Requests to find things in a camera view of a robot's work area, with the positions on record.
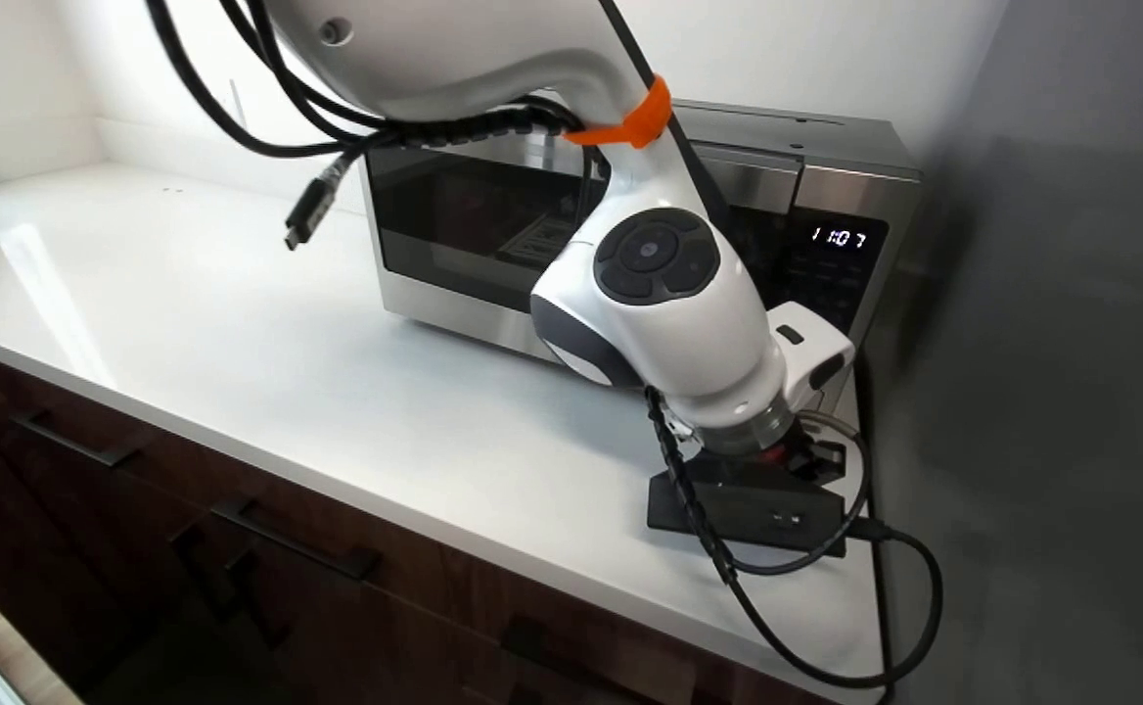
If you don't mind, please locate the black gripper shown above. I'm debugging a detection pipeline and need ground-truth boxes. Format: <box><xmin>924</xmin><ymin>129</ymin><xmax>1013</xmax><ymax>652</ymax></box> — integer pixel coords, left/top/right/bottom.
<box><xmin>655</xmin><ymin>424</ymin><xmax>859</xmax><ymax>498</ymax></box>

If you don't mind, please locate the stainless steel microwave oven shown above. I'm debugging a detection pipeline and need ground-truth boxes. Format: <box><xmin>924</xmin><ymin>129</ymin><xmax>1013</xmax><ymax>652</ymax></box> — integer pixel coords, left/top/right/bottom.
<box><xmin>362</xmin><ymin>95</ymin><xmax>927</xmax><ymax>401</ymax></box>

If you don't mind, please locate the microwave door with dark window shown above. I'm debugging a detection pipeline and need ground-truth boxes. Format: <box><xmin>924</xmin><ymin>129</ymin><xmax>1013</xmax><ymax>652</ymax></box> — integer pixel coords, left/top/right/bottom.
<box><xmin>364</xmin><ymin>129</ymin><xmax>808</xmax><ymax>372</ymax></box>

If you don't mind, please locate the black microwave control panel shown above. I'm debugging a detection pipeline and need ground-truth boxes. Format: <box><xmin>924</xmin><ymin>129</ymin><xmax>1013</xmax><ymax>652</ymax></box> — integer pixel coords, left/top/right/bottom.
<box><xmin>724</xmin><ymin>206</ymin><xmax>894</xmax><ymax>340</ymax></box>

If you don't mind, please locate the dark grey tall panel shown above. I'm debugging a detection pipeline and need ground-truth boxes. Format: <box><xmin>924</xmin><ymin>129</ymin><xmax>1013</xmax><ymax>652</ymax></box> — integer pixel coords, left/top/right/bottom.
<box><xmin>855</xmin><ymin>0</ymin><xmax>1143</xmax><ymax>705</ymax></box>

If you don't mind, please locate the dark wood base cabinet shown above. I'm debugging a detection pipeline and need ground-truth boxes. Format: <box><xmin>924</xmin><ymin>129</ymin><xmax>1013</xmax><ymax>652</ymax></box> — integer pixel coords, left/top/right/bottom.
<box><xmin>0</xmin><ymin>340</ymin><xmax>848</xmax><ymax>705</ymax></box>

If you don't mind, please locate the wooden cart board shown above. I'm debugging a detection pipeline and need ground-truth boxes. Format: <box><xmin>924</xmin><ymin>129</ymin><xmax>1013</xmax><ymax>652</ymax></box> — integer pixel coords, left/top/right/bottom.
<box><xmin>0</xmin><ymin>588</ymin><xmax>86</xmax><ymax>705</ymax></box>

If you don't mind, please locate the black camera cable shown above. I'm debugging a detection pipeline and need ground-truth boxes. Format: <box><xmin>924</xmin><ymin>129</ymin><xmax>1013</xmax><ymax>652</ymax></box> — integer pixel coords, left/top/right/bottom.
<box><xmin>637</xmin><ymin>387</ymin><xmax>949</xmax><ymax>695</ymax></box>

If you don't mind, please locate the orange cable strap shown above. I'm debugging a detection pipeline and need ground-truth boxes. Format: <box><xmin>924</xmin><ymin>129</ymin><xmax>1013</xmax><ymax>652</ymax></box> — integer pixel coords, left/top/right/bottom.
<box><xmin>560</xmin><ymin>75</ymin><xmax>676</xmax><ymax>152</ymax></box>

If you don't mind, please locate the black braided arm cable bundle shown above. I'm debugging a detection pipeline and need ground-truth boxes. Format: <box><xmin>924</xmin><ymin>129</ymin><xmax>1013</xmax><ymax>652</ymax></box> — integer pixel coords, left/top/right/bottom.
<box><xmin>142</xmin><ymin>0</ymin><xmax>602</xmax><ymax>167</ymax></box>

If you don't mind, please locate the black cabinet handle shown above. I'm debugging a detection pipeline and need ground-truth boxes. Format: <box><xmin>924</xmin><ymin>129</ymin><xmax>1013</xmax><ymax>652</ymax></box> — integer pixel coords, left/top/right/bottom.
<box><xmin>205</xmin><ymin>498</ymin><xmax>386</xmax><ymax>588</ymax></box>
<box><xmin>12</xmin><ymin>409</ymin><xmax>144</xmax><ymax>474</ymax></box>

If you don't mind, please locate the black loose cable with connector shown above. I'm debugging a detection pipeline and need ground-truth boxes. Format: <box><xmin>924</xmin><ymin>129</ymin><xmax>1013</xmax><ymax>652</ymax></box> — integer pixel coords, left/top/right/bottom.
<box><xmin>277</xmin><ymin>142</ymin><xmax>371</xmax><ymax>256</ymax></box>

